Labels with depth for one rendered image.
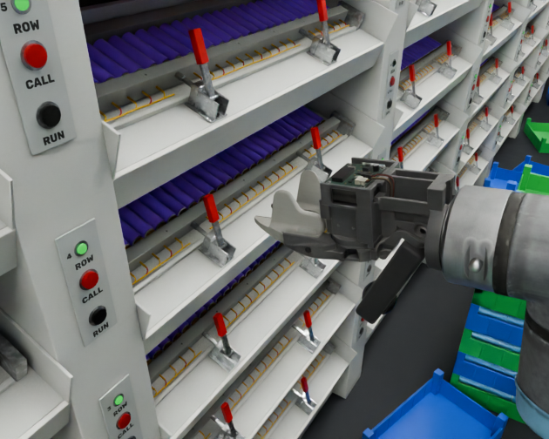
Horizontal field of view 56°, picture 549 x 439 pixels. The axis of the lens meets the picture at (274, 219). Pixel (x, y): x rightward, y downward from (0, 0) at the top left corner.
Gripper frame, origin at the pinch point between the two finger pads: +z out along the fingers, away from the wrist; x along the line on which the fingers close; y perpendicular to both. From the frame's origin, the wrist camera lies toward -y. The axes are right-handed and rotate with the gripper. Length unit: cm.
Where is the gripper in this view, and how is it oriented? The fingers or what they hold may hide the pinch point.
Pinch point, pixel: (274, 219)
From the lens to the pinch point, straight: 58.9
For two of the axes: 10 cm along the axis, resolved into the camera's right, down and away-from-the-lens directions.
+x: -5.5, 4.4, -7.1
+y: -1.3, -8.8, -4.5
